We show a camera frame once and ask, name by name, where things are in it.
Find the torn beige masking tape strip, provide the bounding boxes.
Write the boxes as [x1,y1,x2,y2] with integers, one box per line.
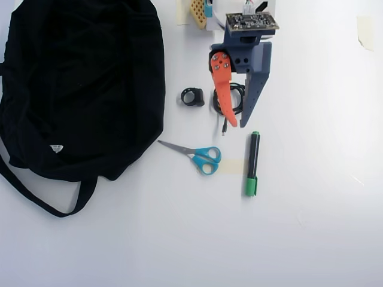
[356,15,375,52]

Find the long beige masking tape strip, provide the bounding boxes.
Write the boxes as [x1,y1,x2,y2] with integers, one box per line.
[175,0,193,26]

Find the black fabric bag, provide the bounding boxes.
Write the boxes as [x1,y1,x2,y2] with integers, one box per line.
[0,0,167,219]

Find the small beige masking tape piece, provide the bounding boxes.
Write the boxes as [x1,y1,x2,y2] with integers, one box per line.
[219,158,247,176]

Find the green and black marker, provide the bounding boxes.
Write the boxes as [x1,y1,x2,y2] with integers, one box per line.
[244,130,262,198]

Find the camera circuit board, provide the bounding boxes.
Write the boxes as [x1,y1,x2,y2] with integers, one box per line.
[224,11,282,32]

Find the black ring strap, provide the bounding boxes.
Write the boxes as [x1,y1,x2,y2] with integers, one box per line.
[180,86,206,109]

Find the blue handled scissors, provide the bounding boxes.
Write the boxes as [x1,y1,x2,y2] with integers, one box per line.
[157,139,223,176]

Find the black usb cable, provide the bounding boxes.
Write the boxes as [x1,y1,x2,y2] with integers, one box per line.
[212,83,247,137]

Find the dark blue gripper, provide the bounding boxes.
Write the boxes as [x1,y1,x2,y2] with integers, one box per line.
[208,28,273,129]

